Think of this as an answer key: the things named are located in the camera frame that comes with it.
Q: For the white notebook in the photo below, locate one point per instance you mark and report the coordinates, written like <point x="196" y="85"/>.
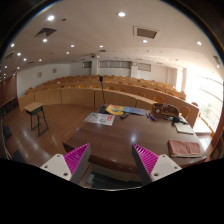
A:
<point x="183" y="128"/>

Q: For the red marker pen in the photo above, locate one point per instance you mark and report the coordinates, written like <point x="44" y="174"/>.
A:
<point x="152" y="117"/>

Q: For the folded pink towel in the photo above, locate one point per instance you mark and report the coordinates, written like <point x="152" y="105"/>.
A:
<point x="184" y="149"/>

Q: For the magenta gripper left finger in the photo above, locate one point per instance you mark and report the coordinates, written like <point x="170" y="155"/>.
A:
<point x="70" y="166"/>

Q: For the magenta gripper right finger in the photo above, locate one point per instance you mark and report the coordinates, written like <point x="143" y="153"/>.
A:
<point x="151" y="166"/>

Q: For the curved wooden front bench row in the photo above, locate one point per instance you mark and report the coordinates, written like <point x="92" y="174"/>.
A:
<point x="85" y="97"/>

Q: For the wooden box device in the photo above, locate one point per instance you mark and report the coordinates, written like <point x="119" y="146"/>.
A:
<point x="162" y="109"/>

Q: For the blue booklet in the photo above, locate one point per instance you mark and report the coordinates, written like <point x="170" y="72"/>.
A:
<point x="134" y="110"/>

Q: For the small wooden standing desk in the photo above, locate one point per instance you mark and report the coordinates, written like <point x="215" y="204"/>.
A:
<point x="36" y="112"/>

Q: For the white printed paper sheet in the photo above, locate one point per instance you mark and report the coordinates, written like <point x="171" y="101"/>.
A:
<point x="98" y="118"/>

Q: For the yellow round disc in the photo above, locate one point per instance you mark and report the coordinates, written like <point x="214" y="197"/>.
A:
<point x="115" y="110"/>

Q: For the black remote control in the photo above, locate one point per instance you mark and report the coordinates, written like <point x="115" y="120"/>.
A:
<point x="124" y="115"/>

